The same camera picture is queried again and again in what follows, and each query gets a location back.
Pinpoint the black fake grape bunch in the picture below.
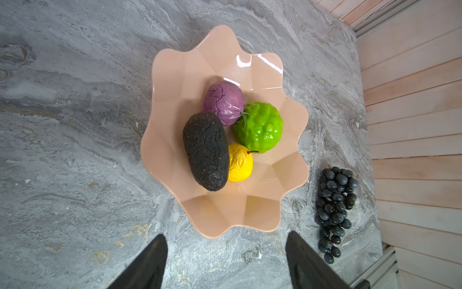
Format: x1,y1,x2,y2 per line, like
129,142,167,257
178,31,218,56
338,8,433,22
315,166,359,264

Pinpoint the yellow fake lemon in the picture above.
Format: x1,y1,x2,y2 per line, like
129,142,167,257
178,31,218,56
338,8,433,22
228,144,253,183

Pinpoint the right aluminium frame rail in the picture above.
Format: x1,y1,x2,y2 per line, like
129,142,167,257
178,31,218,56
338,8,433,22
353,0,421,39

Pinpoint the green bumpy fake fruit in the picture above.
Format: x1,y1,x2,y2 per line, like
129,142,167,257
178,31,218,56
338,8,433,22
232,101,283,154

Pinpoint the purple fake fruit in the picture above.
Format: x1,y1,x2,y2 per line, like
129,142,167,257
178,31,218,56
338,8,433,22
203,81,245,126

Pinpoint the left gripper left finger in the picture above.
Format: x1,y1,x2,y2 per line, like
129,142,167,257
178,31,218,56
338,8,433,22
108,234,168,289

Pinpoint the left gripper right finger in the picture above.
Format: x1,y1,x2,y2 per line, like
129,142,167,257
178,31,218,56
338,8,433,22
285,231,350,289

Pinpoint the pink wavy fruit bowl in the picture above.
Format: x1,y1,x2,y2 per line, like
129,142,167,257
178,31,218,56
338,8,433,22
140,24,310,240

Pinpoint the dark fake avocado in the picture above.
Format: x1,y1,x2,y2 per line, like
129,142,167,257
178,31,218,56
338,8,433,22
182,112,230,191

